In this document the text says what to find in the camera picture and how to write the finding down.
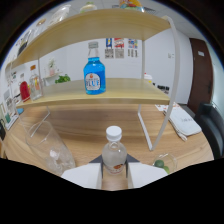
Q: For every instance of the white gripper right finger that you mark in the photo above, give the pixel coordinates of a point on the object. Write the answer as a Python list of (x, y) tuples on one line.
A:
[(145, 173)]

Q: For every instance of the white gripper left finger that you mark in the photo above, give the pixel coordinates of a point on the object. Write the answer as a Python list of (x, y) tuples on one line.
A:
[(83, 175)]

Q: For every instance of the clear bottle red label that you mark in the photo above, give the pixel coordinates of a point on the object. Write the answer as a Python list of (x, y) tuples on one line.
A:
[(114, 153)]

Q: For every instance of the yellow cup white lid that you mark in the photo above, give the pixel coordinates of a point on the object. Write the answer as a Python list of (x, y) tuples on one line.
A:
[(147, 78)]

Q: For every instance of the clear drinking glass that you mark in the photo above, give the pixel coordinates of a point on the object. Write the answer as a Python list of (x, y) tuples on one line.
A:
[(50, 150)]

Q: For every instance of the white notebook pouch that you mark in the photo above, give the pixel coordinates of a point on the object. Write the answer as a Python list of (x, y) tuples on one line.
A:
[(183, 121)]

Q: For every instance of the black chair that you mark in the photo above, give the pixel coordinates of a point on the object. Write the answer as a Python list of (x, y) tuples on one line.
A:
[(211, 130)]

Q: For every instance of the row of spice jars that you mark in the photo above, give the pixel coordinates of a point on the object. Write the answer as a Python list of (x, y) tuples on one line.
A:
[(163, 89)]

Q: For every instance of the two-tier wooden shelf rack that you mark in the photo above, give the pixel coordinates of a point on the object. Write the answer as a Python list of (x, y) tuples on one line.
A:
[(116, 91)]

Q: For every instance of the green potted plant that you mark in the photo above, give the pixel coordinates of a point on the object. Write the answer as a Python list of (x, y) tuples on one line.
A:
[(62, 79)]

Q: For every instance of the clear bottle orange cap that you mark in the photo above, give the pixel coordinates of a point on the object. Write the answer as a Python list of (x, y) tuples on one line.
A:
[(36, 86)]

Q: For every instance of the blue liquid bottle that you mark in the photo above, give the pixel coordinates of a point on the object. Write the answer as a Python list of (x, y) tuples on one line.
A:
[(94, 75)]

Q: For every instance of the red liquid bottle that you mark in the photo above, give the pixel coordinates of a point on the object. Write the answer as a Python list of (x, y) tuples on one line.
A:
[(24, 91)]

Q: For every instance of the brown door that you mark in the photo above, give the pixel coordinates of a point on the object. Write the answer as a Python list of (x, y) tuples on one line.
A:
[(200, 75)]

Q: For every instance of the wall posters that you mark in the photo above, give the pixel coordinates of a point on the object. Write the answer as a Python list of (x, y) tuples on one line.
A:
[(120, 47)]

